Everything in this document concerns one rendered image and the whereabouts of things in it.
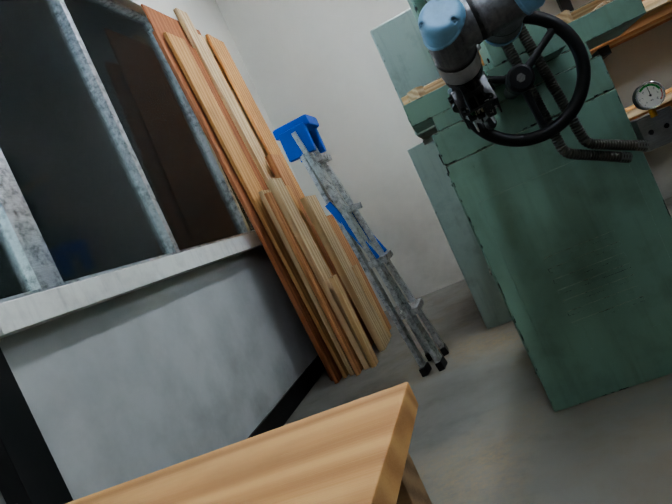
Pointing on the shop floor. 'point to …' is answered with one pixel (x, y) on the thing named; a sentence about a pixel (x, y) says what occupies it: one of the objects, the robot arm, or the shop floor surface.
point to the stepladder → (306, 147)
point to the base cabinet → (577, 256)
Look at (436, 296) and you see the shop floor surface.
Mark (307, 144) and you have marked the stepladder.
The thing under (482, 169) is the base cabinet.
